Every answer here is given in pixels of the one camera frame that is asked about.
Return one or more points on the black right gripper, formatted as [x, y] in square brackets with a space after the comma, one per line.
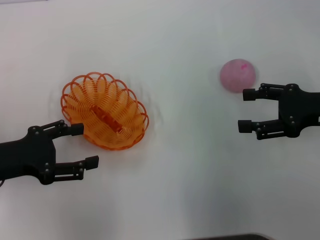
[302, 112]

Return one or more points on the dark rounded robot base edge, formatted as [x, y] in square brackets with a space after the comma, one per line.
[237, 237]

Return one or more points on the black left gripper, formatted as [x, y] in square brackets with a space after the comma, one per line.
[27, 155]

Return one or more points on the pink peach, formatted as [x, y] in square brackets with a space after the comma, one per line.
[235, 72]

